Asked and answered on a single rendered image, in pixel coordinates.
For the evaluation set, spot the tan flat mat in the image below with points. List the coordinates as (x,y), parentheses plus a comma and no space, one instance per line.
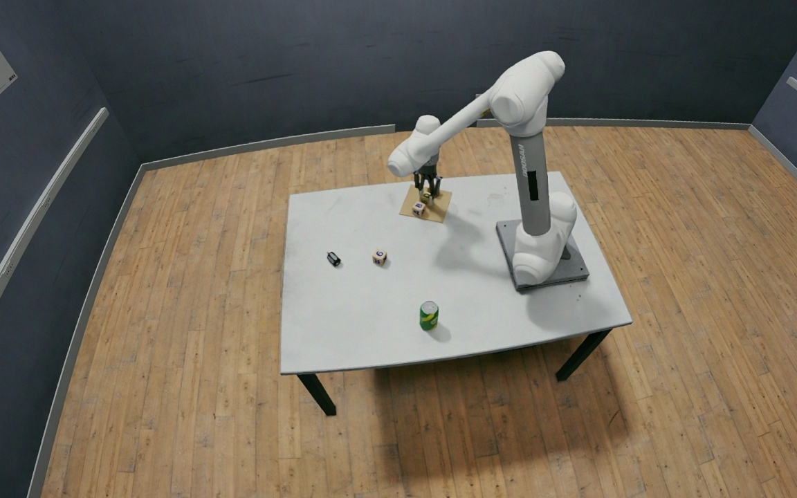
(436,212)

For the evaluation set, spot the green and yellow drink can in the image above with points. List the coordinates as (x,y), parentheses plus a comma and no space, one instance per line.
(429,312)

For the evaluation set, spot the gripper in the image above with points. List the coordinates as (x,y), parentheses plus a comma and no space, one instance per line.
(429,173)

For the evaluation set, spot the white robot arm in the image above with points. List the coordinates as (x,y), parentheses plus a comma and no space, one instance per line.
(518,100)

